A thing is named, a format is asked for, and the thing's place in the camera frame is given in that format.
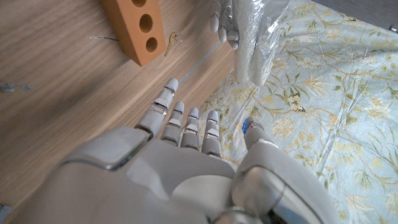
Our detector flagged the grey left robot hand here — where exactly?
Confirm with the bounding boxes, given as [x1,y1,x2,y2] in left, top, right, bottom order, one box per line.
[210,0,241,51]

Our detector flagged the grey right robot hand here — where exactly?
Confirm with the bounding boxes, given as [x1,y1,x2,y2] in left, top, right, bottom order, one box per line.
[9,77,343,224]

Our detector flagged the aluminum foil roll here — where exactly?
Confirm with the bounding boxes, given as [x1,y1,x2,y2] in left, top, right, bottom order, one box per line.
[231,0,293,87]

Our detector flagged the orange three-hole brick block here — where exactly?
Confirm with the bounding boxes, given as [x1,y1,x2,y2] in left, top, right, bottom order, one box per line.
[99,0,167,67]

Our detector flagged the small brass key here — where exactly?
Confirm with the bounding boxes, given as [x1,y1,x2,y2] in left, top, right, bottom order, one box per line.
[164,32,184,58]

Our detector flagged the floral printed backdrop cloth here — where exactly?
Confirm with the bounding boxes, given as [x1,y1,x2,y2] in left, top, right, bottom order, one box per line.
[198,0,398,224]

